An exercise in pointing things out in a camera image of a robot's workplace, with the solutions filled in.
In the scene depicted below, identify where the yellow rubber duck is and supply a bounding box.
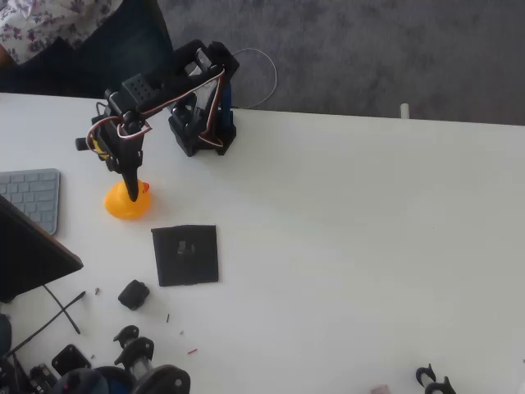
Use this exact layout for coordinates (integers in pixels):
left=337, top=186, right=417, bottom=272
left=103, top=179, right=152, bottom=222

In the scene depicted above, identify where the black square pad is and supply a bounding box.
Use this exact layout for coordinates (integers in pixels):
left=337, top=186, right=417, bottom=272
left=151, top=223, right=220, bottom=287

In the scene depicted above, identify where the black square mounting plate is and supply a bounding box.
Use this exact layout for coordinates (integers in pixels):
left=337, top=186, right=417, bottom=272
left=51, top=343, right=92, bottom=377

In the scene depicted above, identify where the person in floral shirt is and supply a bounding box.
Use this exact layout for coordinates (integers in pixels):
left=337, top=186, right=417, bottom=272
left=0, top=0, right=176, bottom=99

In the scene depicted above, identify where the grey keyboard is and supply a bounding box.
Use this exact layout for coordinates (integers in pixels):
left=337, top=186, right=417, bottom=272
left=0, top=167, right=62, bottom=236

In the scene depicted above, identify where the black servo motor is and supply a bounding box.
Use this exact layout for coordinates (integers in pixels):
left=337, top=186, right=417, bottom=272
left=117, top=279, right=151, bottom=312

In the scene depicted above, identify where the black thin probe tool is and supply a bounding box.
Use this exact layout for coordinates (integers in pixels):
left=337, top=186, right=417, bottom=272
left=43, top=284, right=81, bottom=335
left=6, top=291, right=87, bottom=358

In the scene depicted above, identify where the dark laptop screen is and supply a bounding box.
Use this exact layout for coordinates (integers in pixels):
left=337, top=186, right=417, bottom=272
left=0, top=195, right=84, bottom=304

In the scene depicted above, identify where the floral white shirt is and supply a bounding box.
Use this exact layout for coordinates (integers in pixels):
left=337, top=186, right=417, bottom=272
left=0, top=0, right=124, bottom=65

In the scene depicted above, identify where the dark blue round object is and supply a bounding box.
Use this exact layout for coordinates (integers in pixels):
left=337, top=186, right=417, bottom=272
left=0, top=314, right=13, bottom=358

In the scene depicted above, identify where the black circuit board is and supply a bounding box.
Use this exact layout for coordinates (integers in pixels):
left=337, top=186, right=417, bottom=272
left=28, top=363, right=58, bottom=391

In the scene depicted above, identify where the black hooked clamp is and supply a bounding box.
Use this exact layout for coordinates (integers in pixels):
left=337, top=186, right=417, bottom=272
left=415, top=363, right=457, bottom=394

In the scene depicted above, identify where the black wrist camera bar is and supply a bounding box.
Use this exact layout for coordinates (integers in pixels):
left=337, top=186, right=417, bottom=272
left=75, top=137, right=114, bottom=163

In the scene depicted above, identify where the thin grey wire loop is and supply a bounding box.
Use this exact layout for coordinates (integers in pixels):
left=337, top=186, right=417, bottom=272
left=231, top=48, right=278, bottom=110

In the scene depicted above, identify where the black cable bundle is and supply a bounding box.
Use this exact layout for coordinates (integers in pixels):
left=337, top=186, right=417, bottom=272
left=0, top=355, right=30, bottom=394

